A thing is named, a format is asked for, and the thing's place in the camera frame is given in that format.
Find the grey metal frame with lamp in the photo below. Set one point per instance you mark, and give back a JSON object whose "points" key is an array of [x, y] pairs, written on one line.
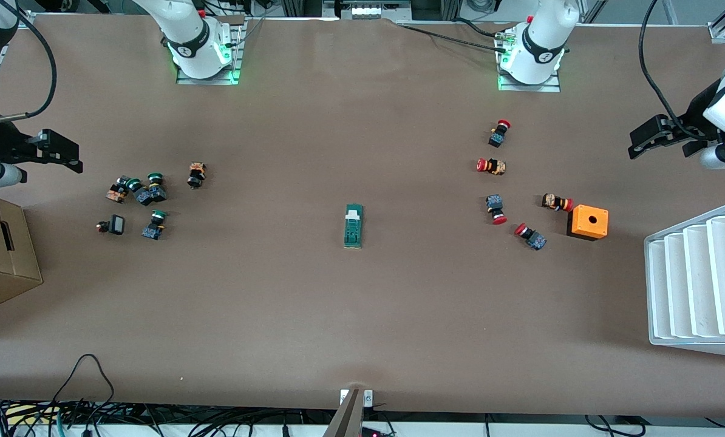
{"points": [[368, 11]]}

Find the black square button switch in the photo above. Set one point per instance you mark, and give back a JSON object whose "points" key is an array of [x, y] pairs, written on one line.
{"points": [[115, 225]]}

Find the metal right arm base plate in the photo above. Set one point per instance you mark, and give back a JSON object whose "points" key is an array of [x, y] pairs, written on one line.
{"points": [[238, 60]]}

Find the brown table mat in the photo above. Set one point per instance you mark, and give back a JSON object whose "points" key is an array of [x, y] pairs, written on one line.
{"points": [[362, 315]]}

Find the black electronics box red lights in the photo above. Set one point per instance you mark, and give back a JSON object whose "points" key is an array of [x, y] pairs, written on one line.
{"points": [[377, 432]]}

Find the red mushroom button blue block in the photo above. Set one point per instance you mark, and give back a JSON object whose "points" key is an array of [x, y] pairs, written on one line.
{"points": [[495, 206], [532, 237], [499, 135]]}

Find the orange box with round hole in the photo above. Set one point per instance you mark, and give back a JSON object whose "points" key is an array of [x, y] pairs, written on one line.
{"points": [[588, 221]]}

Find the camera mount post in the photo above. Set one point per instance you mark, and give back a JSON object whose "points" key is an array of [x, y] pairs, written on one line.
{"points": [[347, 416]]}

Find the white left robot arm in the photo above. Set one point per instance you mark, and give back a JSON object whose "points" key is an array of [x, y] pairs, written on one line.
{"points": [[541, 42]]}

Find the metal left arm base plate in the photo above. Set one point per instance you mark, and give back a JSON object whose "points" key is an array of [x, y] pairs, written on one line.
{"points": [[529, 88]]}

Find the green button blue block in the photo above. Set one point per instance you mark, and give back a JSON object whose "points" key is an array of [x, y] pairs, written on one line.
{"points": [[155, 226], [156, 187], [141, 193]]}

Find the red mushroom button orange block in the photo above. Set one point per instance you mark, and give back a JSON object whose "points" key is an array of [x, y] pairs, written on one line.
{"points": [[557, 202], [493, 166]]}

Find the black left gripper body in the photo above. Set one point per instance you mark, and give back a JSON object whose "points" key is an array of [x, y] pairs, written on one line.
{"points": [[696, 115]]}

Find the white stepped rack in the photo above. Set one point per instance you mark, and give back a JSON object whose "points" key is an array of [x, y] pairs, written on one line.
{"points": [[696, 285]]}

